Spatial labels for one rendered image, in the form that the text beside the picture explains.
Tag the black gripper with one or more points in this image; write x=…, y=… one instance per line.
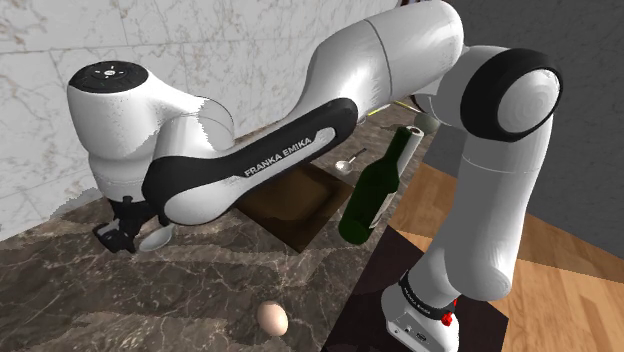
x=124, y=224

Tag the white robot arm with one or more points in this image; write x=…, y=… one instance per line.
x=400, y=63

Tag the silver ladle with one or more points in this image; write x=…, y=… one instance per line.
x=157, y=238

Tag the brown sink basin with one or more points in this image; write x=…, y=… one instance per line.
x=297, y=200

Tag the beige egg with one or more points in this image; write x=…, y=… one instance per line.
x=272, y=318

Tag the silver spoon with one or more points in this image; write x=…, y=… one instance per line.
x=347, y=164

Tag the dark green wine bottle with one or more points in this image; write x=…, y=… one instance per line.
x=373, y=190

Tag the dark robot stand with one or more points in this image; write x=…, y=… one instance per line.
x=385, y=273

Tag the yellow green pencil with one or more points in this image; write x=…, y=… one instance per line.
x=379, y=110

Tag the white paper towel roll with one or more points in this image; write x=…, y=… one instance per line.
x=408, y=148

